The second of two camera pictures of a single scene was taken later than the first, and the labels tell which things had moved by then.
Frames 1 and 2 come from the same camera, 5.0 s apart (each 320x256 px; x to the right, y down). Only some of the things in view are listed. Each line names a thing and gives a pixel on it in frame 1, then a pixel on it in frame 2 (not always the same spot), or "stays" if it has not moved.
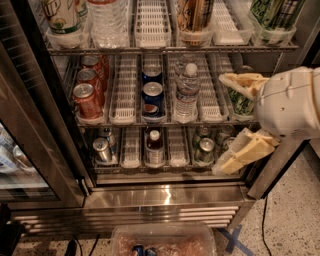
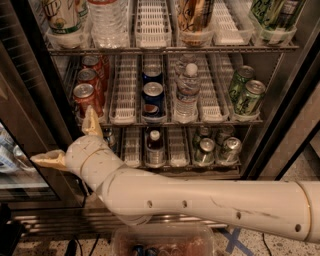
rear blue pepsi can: [152, 73] stays
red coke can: [88, 105] stays
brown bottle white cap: [154, 149] stays
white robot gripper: [286, 104] -> [78, 154]
